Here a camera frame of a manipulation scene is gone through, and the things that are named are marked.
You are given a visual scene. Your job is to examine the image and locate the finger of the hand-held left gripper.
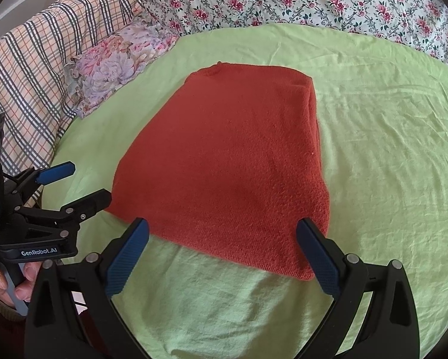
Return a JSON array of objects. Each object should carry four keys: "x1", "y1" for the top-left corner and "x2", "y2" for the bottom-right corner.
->
[
  {"x1": 11, "y1": 162, "x2": 76, "y2": 199},
  {"x1": 20, "y1": 189, "x2": 112, "y2": 237}
]

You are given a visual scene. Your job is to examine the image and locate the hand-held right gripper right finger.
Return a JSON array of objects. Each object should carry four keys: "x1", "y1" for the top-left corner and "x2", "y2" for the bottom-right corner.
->
[{"x1": 296, "y1": 217, "x2": 419, "y2": 359}]

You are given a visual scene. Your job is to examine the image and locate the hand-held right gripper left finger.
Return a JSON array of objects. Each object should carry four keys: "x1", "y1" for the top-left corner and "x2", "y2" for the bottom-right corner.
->
[{"x1": 24, "y1": 217, "x2": 150, "y2": 359}]

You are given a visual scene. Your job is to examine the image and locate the orange knit sweater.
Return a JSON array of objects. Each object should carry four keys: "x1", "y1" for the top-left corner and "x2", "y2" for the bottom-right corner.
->
[{"x1": 110, "y1": 63, "x2": 330, "y2": 282}]

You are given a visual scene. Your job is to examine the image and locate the plaid blanket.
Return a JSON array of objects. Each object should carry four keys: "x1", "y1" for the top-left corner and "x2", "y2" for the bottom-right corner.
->
[{"x1": 0, "y1": 0, "x2": 153, "y2": 180}]

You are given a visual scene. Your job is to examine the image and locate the light green bed sheet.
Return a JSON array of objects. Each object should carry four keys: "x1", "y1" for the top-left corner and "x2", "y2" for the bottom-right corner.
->
[{"x1": 41, "y1": 22, "x2": 448, "y2": 359}]

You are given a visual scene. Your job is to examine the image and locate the floral pillow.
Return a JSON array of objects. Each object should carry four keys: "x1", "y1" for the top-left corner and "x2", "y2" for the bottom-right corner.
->
[{"x1": 63, "y1": 20, "x2": 180, "y2": 119}]

